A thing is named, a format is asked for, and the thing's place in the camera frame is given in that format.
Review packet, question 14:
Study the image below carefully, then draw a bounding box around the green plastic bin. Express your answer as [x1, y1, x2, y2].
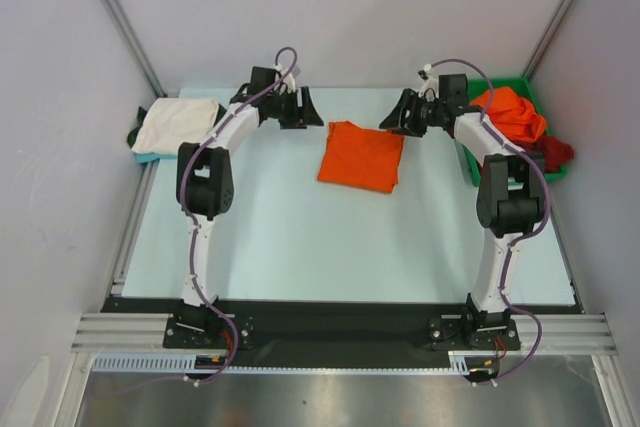
[491, 77, 567, 183]

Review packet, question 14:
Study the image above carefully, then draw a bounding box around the orange t shirt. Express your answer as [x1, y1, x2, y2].
[471, 87, 547, 144]
[317, 121, 404, 194]

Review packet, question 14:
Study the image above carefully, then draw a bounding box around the white slotted cable duct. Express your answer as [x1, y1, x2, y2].
[92, 353, 492, 376]

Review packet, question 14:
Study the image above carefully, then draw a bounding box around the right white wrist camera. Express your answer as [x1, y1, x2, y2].
[418, 64, 438, 94]

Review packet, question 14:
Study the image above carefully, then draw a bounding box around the folded white t shirt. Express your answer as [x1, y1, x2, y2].
[130, 98, 220, 156]

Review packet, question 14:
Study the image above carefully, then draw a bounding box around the dark red t shirt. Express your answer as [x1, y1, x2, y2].
[518, 134, 575, 174]

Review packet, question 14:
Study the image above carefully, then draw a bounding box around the aluminium front rail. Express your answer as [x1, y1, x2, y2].
[71, 313, 617, 356]

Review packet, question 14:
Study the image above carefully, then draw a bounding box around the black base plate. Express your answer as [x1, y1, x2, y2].
[162, 316, 254, 351]
[427, 317, 521, 352]

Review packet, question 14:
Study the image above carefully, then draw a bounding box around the left aluminium corner post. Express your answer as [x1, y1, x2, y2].
[99, 0, 167, 97]

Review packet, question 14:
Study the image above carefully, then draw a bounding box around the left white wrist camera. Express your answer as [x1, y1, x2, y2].
[274, 63, 300, 94]

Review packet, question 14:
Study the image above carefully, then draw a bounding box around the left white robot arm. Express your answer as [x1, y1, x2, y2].
[175, 63, 324, 347]

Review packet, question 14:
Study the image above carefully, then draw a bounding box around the folded light blue t shirt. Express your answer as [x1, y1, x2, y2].
[134, 153, 175, 165]

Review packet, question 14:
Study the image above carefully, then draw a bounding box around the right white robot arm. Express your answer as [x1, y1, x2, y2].
[379, 67, 550, 348]

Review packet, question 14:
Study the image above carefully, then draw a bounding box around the left aluminium side rail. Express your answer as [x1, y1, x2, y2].
[107, 161, 158, 296]

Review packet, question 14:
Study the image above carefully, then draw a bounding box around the aluminium corner post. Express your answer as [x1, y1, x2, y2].
[522, 0, 578, 81]
[99, 0, 167, 97]

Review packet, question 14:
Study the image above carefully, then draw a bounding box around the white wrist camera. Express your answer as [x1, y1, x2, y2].
[418, 64, 438, 94]
[274, 63, 300, 94]

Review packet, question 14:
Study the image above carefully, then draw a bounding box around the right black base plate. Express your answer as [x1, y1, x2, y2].
[427, 317, 521, 352]

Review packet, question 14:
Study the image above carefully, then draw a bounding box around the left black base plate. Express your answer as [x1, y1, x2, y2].
[162, 316, 254, 351]

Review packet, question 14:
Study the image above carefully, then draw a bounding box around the right aluminium corner post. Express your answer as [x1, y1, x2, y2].
[522, 0, 578, 81]

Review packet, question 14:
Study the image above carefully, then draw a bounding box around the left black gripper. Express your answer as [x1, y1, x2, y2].
[266, 87, 323, 130]

